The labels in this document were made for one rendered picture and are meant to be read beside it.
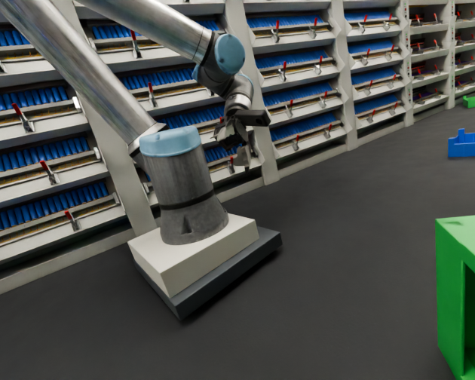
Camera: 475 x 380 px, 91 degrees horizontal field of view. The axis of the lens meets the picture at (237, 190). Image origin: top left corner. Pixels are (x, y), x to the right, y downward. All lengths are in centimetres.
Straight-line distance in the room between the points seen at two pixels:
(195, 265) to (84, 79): 55
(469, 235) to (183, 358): 45
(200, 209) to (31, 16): 60
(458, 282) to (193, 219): 47
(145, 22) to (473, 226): 70
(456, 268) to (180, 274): 44
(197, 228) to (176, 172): 14
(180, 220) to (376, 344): 44
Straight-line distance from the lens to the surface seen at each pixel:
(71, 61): 79
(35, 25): 83
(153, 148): 57
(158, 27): 70
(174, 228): 60
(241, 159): 73
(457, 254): 34
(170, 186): 57
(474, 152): 136
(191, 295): 54
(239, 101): 79
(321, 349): 46
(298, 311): 52
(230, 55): 70
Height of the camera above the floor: 36
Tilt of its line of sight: 16 degrees down
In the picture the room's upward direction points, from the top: 15 degrees counter-clockwise
